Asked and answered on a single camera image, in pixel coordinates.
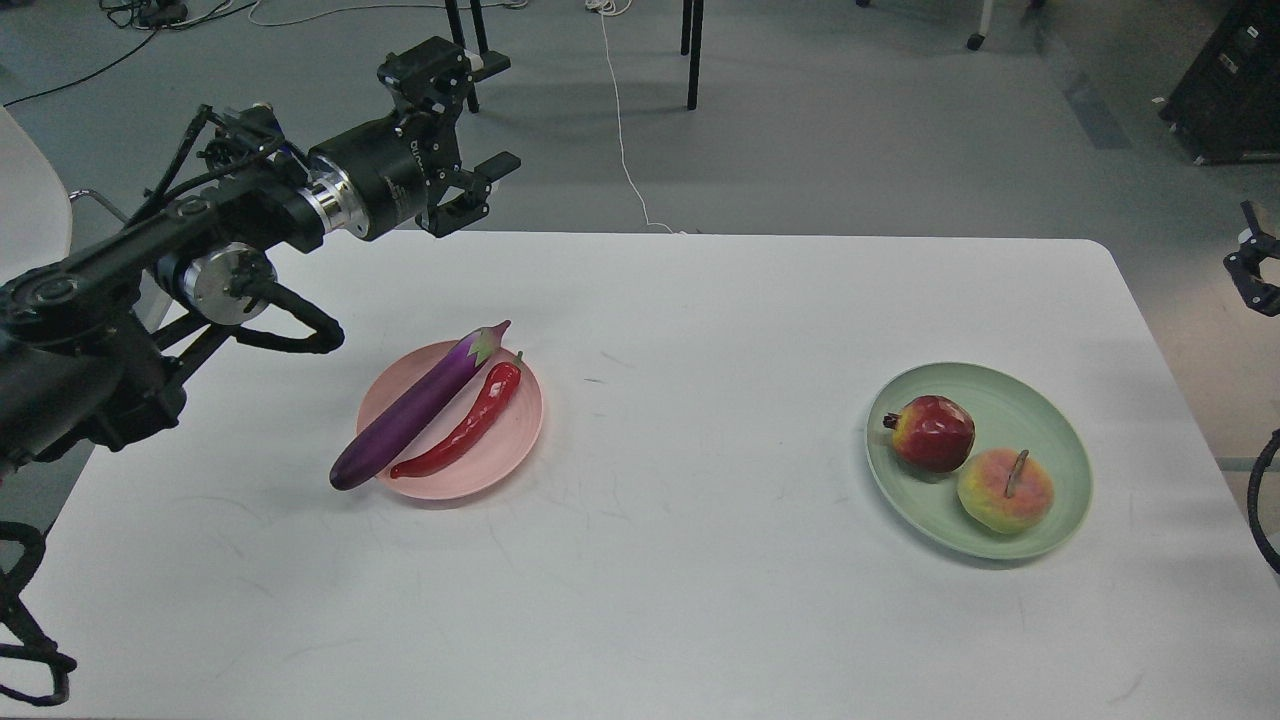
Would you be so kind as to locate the yellow red peach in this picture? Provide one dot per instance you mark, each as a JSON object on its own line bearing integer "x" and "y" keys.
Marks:
{"x": 1006, "y": 489}

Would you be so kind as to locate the red chili pepper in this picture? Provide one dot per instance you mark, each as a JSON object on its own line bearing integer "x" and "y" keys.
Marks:
{"x": 500, "y": 387}

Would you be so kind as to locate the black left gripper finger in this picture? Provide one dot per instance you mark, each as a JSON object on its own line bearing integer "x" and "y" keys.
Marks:
{"x": 458, "y": 197}
{"x": 433, "y": 82}

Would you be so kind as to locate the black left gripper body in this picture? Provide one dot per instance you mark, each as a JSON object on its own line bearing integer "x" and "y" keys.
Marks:
{"x": 388, "y": 165}

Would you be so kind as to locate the pink plate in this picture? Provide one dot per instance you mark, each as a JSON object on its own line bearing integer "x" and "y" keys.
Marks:
{"x": 494, "y": 457}

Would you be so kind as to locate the green plate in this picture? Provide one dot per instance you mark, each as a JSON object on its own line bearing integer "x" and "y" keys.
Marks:
{"x": 1008, "y": 413}

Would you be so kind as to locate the purple eggplant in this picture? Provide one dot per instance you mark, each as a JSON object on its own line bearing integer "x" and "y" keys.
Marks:
{"x": 385, "y": 437}

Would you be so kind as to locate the black table legs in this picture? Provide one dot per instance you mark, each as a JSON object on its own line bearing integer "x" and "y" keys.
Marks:
{"x": 691, "y": 35}

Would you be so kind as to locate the black equipment case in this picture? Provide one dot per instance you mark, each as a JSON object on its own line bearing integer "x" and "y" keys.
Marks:
{"x": 1225, "y": 109}

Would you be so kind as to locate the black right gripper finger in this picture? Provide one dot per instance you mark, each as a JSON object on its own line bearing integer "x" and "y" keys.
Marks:
{"x": 1258, "y": 243}

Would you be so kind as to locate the white chair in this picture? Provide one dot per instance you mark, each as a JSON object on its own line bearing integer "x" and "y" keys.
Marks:
{"x": 36, "y": 208}

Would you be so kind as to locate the red pomegranate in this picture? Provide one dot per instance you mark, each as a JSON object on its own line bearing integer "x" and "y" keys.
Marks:
{"x": 931, "y": 433}

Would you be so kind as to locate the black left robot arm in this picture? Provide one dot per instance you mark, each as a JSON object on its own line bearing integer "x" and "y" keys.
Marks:
{"x": 98, "y": 346}

